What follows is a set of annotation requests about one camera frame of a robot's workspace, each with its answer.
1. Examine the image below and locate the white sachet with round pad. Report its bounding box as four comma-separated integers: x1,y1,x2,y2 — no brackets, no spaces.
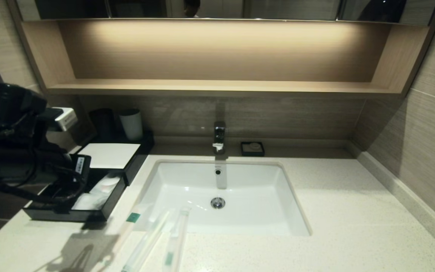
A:
91,175,122,195

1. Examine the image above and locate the white flat sachet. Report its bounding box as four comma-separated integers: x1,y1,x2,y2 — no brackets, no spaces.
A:
71,192,106,211

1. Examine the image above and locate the white sink basin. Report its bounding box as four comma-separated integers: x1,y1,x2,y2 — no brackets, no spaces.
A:
134,161,312,236

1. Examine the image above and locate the black drawer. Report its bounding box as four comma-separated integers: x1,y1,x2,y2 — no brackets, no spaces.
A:
23,169,128,223

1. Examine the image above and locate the chrome faucet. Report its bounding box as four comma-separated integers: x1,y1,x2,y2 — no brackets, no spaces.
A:
213,122,227,155

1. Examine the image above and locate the black soap dish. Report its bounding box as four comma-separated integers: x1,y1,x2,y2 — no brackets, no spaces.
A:
240,142,265,157

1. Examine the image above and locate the light wooden wall shelf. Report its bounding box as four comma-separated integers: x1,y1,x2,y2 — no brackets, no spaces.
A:
8,18,435,99

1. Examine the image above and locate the black cup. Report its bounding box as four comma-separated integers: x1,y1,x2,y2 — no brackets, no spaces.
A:
89,108,116,139

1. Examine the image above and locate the white cup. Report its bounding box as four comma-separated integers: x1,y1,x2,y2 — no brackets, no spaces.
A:
119,109,143,141

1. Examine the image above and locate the long clear wrapped toothbrush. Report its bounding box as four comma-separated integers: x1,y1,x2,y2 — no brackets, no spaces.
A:
121,210,174,272

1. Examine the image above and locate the mirror cabinet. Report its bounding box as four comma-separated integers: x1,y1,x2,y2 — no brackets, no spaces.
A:
15,0,435,26

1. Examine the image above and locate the green-label toothbrush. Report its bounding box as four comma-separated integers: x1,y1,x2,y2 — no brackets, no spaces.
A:
97,204,152,272

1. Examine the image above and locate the short clear toothbrush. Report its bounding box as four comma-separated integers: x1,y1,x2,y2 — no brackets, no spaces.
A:
163,206,191,272

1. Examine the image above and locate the white card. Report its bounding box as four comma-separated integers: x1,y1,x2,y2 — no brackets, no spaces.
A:
78,143,142,169

